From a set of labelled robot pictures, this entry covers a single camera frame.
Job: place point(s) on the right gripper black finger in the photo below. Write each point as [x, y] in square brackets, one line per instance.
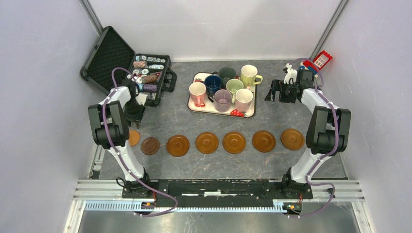
[269, 96]
[275, 86]

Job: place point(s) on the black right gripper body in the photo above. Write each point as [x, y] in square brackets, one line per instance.
[286, 93]

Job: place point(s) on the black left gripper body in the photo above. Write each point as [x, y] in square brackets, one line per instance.
[133, 111]

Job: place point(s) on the dark walnut coaster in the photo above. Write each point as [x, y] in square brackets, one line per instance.
[150, 146]

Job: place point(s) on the brown grooved wooden coaster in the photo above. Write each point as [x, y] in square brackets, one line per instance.
[207, 143]
[234, 142]
[178, 145]
[292, 139]
[263, 141]

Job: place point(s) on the white strawberry print tray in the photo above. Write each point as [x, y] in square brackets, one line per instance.
[208, 108]

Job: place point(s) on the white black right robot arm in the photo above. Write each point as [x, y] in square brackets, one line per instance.
[328, 129]

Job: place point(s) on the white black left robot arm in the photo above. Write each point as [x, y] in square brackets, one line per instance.
[110, 129]

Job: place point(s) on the light orange flat coaster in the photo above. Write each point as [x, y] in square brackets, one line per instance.
[134, 137]

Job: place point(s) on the pale pink white mug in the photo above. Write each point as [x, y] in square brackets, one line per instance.
[243, 99]

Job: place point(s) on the yellow-green mug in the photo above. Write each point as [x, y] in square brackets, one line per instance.
[249, 76]

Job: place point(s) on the light green mug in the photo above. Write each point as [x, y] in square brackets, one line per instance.
[233, 86]

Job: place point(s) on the lilac mug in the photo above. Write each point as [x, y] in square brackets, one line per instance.
[222, 100]

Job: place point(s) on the red blue toy block car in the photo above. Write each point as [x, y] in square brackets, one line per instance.
[318, 63]

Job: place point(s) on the dark green mug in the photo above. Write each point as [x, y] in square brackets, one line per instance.
[226, 74]

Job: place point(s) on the black poker chip case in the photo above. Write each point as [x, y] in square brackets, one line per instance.
[112, 61]

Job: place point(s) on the dark blue mug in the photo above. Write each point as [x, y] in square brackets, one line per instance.
[213, 83]

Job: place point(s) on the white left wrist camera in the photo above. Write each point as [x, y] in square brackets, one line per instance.
[141, 98]

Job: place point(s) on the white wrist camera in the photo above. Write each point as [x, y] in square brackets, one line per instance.
[141, 98]
[291, 74]

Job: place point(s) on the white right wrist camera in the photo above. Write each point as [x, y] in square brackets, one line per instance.
[291, 74]

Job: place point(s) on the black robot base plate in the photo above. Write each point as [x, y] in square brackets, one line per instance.
[215, 193]

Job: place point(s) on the aluminium frame rail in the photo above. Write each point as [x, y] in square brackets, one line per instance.
[106, 195]

